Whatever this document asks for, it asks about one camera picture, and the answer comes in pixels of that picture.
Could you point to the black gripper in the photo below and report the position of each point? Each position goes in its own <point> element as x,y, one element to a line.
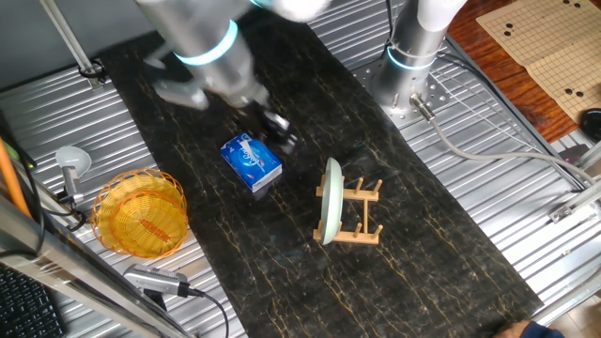
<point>258,117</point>

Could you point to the pale green dish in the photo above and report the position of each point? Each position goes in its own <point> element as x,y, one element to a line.
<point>332,202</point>

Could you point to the blue sleeved forearm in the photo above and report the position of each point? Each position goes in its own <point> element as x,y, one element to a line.
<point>542,331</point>

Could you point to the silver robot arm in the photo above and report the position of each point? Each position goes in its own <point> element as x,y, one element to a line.
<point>408,56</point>

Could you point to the wooden dish rack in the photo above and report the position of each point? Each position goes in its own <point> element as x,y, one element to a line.
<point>364,195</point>

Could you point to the person hand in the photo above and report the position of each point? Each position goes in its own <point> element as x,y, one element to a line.
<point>512,330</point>

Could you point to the blue tissue pack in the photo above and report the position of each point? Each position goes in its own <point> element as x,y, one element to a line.
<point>251,160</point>

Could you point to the black marble mat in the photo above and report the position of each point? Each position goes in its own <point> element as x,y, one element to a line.
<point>328,281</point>

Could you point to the orange wicker basket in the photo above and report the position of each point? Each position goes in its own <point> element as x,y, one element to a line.
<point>117,180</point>
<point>150,220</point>

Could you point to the silver webcam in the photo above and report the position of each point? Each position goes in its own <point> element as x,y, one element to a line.
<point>155,279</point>

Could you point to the aluminium pole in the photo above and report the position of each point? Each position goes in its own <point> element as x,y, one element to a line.
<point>70,42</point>

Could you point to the Go board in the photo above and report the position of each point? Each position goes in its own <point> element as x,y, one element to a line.
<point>549,51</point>

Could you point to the orange tube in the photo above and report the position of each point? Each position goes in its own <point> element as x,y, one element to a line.
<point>11,178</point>

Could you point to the black keyboard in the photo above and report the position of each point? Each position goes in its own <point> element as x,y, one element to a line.
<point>26,305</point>

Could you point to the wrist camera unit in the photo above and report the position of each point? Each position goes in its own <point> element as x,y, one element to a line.
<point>180,94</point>

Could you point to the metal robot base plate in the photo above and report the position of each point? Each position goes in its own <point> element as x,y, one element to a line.
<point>436,96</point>

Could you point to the aluminium frame bar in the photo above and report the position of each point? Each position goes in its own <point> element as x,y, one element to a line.
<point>70,272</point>

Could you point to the aluminium profile bracket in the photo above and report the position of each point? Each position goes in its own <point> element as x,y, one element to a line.
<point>575,204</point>

